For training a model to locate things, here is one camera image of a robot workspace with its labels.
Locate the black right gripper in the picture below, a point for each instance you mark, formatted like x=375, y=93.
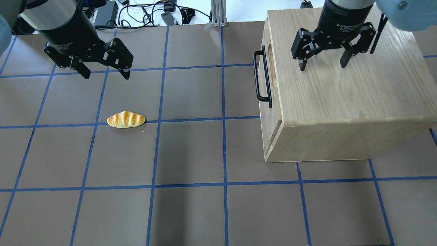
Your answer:
x=338, y=18

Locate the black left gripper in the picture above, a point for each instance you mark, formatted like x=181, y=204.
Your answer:
x=69, y=32

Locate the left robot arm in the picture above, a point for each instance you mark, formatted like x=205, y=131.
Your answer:
x=11, y=9

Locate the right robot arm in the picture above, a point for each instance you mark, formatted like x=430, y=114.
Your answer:
x=405, y=15

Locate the light wooden drawer cabinet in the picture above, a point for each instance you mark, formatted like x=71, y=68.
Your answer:
x=330, y=113

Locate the black power adapter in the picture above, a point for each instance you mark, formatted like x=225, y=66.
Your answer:
x=106, y=15

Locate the toy bread roll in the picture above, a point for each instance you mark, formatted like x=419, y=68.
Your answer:
x=126, y=119

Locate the grey power brick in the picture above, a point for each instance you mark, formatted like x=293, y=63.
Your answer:
x=168, y=19

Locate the aluminium frame post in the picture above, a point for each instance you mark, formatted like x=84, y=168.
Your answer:
x=218, y=13

